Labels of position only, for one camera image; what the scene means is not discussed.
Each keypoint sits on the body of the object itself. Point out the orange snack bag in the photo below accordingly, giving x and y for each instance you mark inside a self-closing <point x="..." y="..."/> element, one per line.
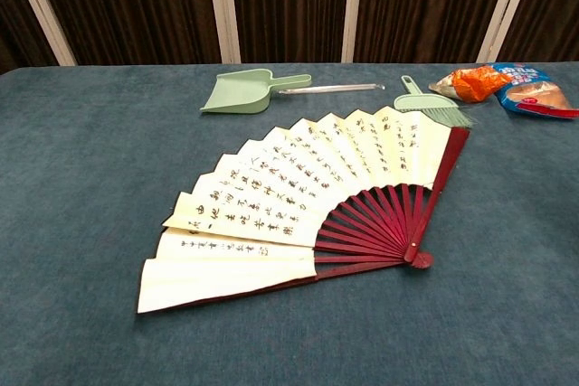
<point x="475" y="85"/>

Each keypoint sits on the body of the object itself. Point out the green hand brush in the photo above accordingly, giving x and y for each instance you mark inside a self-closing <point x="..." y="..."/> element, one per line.
<point x="416" y="101"/>

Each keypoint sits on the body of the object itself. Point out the blue felt table cover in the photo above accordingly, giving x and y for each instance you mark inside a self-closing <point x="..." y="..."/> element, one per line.
<point x="90" y="155"/>

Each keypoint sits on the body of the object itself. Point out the clear thin plastic rod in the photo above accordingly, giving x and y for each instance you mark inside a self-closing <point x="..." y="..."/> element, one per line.
<point x="330" y="88"/>

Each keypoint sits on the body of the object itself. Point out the blue snack bag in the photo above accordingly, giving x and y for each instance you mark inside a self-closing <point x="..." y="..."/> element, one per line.
<point x="534" y="92"/>

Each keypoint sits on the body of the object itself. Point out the red ribbed paper folding fan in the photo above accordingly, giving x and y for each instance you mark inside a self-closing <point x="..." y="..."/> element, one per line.
<point x="271" y="205"/>

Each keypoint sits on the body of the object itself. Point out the dark brown curtain panel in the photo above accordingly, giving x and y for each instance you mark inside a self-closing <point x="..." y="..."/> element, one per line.
<point x="135" y="6"/>
<point x="13" y="29"/>
<point x="547" y="11"/>
<point x="425" y="6"/>
<point x="289" y="6"/>

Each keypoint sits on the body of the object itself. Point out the green plastic dustpan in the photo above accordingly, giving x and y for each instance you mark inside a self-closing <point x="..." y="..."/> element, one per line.
<point x="240" y="92"/>

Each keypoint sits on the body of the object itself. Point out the white partition frame post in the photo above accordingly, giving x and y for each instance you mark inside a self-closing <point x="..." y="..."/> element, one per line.
<point x="507" y="6"/>
<point x="223" y="11"/>
<point x="44" y="15"/>
<point x="353" y="6"/>

